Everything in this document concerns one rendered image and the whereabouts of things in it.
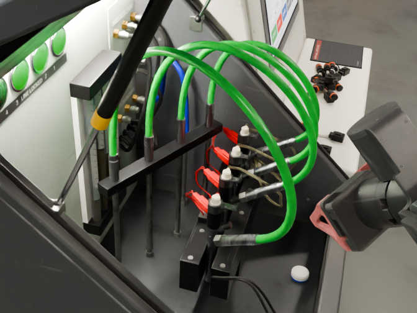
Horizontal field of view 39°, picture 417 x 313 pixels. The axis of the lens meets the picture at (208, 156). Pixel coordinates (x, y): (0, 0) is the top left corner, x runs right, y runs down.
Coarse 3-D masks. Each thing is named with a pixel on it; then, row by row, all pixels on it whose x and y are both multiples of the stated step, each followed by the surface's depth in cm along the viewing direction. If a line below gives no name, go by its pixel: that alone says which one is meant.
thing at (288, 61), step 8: (248, 40) 114; (264, 48) 113; (272, 48) 113; (224, 56) 117; (280, 56) 113; (216, 64) 119; (288, 64) 114; (296, 64) 114; (296, 72) 114; (304, 80) 115; (312, 88) 116; (208, 96) 123; (312, 96) 116; (208, 104) 124; (208, 112) 125; (208, 120) 126; (304, 136) 122; (280, 144) 125; (288, 144) 124; (256, 152) 128; (264, 152) 127
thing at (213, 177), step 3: (207, 168) 120; (204, 171) 119; (207, 171) 119; (210, 171) 119; (213, 171) 119; (207, 174) 118; (210, 174) 118; (213, 174) 118; (216, 174) 118; (207, 177) 119; (210, 177) 118; (213, 177) 117; (216, 177) 117; (210, 180) 118; (213, 180) 117; (216, 180) 117; (213, 183) 117; (216, 183) 117; (216, 186) 117
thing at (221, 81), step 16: (160, 48) 87; (176, 48) 86; (192, 64) 84; (224, 80) 82; (240, 96) 81; (256, 112) 81; (112, 128) 104; (256, 128) 81; (112, 144) 106; (272, 144) 81; (112, 160) 108; (288, 176) 82; (288, 192) 83; (288, 208) 84; (288, 224) 86; (256, 240) 92; (272, 240) 90
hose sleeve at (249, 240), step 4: (224, 236) 98; (228, 236) 97; (232, 236) 96; (236, 236) 95; (240, 236) 95; (244, 236) 94; (248, 236) 93; (252, 236) 93; (256, 236) 92; (224, 240) 97; (228, 240) 96; (232, 240) 96; (236, 240) 95; (240, 240) 94; (244, 240) 93; (248, 240) 93; (252, 240) 92; (224, 244) 97; (228, 244) 97; (232, 244) 96; (236, 244) 95; (240, 244) 95; (244, 244) 94; (248, 244) 93; (252, 244) 93; (256, 244) 92; (260, 244) 93
